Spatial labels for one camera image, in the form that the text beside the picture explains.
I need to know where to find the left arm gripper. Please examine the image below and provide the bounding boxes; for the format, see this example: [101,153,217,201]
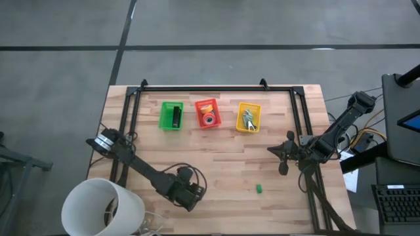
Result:
[171,182,207,213]

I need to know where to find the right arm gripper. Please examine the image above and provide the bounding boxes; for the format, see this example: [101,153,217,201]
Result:
[266,130,313,177]

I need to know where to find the red tape roll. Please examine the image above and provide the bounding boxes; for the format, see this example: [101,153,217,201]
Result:
[201,111,218,127]

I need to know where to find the black stapler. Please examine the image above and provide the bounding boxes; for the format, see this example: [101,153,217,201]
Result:
[172,105,182,129]

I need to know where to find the yellow plastic basket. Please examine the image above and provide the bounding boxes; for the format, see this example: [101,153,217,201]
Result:
[236,102,263,134]

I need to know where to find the white cylinder shade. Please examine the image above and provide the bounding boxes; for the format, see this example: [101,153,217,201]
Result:
[60,178,146,236]

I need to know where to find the white paper sheet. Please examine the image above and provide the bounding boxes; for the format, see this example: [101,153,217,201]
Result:
[336,149,360,193]

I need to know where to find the black power adapter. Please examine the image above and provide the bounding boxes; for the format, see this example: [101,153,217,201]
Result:
[352,136,375,153]

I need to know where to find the red plastic basket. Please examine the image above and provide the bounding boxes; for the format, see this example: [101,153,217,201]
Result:
[194,98,222,130]

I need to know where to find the green plastic basket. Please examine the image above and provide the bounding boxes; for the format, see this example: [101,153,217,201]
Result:
[158,101,185,132]

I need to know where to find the grey monitor cart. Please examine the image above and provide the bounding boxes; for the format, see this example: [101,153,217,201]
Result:
[381,73,420,167]

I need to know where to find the black keyboard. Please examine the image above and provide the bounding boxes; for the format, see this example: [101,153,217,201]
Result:
[371,184,420,227]

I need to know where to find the tablet with blue screen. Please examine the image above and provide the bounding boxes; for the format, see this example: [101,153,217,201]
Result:
[396,109,420,134]

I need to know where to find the black pole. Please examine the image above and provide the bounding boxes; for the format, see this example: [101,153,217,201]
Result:
[397,64,420,89]

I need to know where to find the black metal stand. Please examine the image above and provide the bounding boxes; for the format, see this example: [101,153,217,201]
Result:
[0,130,54,236]

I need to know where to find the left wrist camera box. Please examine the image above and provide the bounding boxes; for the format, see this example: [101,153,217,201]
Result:
[177,166,195,183]

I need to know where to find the yellow cable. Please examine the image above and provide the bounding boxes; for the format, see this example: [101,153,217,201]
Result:
[349,109,389,148]

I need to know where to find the black metal table frame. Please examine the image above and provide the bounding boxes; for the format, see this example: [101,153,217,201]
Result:
[110,78,358,235]

